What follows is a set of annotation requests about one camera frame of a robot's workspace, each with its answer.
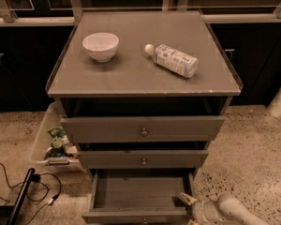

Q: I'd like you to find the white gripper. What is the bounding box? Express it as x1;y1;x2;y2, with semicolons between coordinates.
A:
180;193;224;225

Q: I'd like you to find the grey bottom drawer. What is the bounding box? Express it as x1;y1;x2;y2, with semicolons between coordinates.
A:
82;169;194;225

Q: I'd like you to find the grey drawer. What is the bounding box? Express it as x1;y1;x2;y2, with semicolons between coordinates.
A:
82;169;194;225
60;116;224;143
78;150;208;169

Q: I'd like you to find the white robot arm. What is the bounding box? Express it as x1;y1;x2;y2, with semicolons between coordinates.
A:
180;193;270;225

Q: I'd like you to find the grey middle drawer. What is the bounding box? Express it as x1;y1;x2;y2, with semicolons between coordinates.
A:
78;150;208;169

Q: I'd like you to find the grey top drawer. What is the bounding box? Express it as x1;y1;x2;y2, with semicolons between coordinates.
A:
60;116;224;143

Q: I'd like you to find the grey wooden drawer cabinet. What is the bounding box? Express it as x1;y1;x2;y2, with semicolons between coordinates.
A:
45;10;244;180

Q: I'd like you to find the clear plastic water bottle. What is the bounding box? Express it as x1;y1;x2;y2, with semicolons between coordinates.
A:
145;44;199;79

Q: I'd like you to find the green snack packet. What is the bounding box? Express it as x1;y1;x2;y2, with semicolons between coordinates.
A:
45;127;70;158

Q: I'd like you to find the clear plastic storage bin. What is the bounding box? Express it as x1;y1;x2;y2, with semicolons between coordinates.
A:
30;102;83;173

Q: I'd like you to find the black flat bar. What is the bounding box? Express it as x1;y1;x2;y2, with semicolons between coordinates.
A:
7;168;35;225

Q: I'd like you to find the white ceramic bowl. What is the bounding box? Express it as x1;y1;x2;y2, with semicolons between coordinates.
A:
82;33;119;63

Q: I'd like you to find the black cable with plug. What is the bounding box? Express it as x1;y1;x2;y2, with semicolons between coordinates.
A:
0;161;63;225

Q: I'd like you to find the metal railing frame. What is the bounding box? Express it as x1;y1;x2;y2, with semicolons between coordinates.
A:
0;0;281;24

